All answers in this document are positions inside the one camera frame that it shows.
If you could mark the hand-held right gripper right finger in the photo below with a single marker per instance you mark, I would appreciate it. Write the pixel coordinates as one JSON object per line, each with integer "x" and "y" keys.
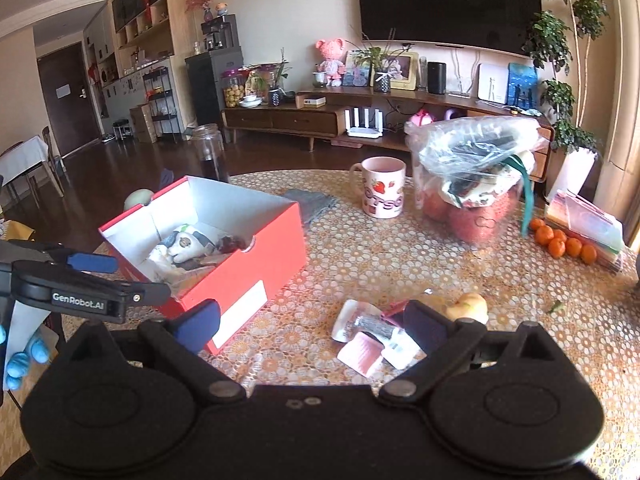
{"x": 425, "y": 325}

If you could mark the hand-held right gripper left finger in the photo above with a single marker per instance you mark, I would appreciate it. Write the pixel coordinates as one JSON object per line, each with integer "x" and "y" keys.
{"x": 197, "y": 325}

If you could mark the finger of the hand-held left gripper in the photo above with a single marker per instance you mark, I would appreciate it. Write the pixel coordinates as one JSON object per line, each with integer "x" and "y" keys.
{"x": 150, "y": 294}
{"x": 92, "y": 262}

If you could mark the small white packet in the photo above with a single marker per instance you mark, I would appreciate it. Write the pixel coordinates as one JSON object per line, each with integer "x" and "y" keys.
{"x": 402, "y": 347}

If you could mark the silver foil packet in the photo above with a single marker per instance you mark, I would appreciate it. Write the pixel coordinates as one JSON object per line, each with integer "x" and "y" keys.
{"x": 362, "y": 321}

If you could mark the white green wipes packet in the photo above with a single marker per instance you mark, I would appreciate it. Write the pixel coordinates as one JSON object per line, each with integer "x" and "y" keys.
{"x": 189, "y": 242}

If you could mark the small pink packet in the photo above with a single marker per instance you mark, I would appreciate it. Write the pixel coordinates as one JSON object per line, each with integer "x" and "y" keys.
{"x": 361, "y": 355}

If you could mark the red cardboard shoe box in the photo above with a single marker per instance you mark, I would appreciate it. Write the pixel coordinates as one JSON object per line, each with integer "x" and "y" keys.
{"x": 250, "y": 270}

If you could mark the lace-patterned desktop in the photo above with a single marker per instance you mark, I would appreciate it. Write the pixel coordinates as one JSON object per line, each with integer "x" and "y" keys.
{"x": 350, "y": 260}

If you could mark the person's left hand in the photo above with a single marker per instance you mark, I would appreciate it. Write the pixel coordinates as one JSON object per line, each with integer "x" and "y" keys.
{"x": 20, "y": 365}

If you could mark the yellow pear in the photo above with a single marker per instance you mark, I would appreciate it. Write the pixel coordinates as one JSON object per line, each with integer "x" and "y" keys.
{"x": 467, "y": 307}

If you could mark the pale green ball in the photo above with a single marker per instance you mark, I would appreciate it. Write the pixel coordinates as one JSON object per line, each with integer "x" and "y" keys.
{"x": 137, "y": 198}

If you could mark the dining table with white cloth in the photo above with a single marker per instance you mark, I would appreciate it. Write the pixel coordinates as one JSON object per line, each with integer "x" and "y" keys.
{"x": 22, "y": 157}

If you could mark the green leaf scrap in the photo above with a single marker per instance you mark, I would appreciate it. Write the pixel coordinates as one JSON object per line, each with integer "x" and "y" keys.
{"x": 555, "y": 306}

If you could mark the pink strawberry mug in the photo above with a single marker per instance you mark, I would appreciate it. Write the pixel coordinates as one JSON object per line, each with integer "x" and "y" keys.
{"x": 382, "y": 187}

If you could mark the brown cardboard box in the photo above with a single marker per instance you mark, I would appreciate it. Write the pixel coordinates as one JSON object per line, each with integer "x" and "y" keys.
{"x": 144, "y": 124}

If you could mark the plastic bag with red basket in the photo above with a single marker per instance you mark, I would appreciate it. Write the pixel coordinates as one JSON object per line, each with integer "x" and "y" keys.
{"x": 470, "y": 180}

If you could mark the empty glass jar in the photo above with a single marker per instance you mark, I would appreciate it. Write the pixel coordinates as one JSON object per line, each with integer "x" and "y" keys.
{"x": 209, "y": 152}

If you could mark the pile of small oranges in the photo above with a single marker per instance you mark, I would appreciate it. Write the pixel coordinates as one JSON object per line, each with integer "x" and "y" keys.
{"x": 562, "y": 242}

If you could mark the brown door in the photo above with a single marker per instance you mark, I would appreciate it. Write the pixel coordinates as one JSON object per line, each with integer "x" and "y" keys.
{"x": 67, "y": 100}

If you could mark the grey cloth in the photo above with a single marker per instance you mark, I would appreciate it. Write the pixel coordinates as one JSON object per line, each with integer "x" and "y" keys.
{"x": 312, "y": 205}

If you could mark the stack of books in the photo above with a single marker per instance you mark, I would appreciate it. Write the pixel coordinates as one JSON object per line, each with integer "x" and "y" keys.
{"x": 585, "y": 225}

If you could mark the pink round toy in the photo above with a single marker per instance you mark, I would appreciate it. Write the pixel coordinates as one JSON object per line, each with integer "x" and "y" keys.
{"x": 422, "y": 118}

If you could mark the white router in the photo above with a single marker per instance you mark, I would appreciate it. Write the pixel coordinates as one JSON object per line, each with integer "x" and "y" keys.
{"x": 365, "y": 125}

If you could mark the black cabinet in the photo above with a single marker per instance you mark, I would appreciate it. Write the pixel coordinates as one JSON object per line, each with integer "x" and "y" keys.
{"x": 210, "y": 85}

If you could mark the white bowl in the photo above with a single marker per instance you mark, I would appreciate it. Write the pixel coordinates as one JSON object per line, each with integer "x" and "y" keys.
{"x": 250, "y": 102}

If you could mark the wooden television cabinet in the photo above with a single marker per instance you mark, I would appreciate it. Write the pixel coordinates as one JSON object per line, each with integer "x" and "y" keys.
{"x": 280, "y": 120}

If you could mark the jar of yellow fruit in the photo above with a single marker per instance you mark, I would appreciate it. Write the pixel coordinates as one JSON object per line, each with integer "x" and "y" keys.
{"x": 235, "y": 91}

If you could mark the small plant in dark vase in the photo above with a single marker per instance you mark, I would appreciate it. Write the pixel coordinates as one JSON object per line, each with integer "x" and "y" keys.
{"x": 274, "y": 92}

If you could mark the black speaker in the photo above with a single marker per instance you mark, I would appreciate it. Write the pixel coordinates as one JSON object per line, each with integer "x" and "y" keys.
{"x": 436, "y": 77}

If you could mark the grass plant in striped vase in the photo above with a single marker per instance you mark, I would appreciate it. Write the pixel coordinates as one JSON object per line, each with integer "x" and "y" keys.
{"x": 382, "y": 77}

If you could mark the white flat box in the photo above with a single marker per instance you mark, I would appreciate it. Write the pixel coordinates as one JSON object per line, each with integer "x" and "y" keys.
{"x": 311, "y": 101}

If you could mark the white flat device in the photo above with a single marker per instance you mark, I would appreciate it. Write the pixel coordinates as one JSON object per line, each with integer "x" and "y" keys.
{"x": 493, "y": 82}

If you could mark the black coffee machine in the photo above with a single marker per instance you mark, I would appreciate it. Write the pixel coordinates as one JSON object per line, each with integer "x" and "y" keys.
{"x": 219, "y": 32}

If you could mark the pink doll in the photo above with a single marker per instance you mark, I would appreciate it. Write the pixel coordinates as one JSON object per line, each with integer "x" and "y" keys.
{"x": 331, "y": 62}

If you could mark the vase with red flowers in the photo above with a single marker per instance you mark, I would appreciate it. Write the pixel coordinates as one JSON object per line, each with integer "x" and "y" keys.
{"x": 201, "y": 5}

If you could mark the small figurine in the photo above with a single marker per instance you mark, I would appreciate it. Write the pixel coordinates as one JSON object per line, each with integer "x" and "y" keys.
{"x": 223, "y": 9}

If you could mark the tall green potted tree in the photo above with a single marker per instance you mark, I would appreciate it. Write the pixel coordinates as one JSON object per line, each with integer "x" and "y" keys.
{"x": 565, "y": 60}

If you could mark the standing air conditioner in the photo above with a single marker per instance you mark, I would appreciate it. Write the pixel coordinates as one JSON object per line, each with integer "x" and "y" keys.
{"x": 622, "y": 85}

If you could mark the yellow photo frame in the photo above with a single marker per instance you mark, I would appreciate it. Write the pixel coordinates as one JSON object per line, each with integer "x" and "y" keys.
{"x": 404, "y": 72}

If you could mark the wooden wall shelving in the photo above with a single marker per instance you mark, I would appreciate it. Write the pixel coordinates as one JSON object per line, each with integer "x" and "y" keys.
{"x": 140, "y": 10}

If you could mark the black wall television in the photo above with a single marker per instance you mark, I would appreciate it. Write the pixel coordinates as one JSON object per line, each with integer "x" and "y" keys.
{"x": 450, "y": 0}

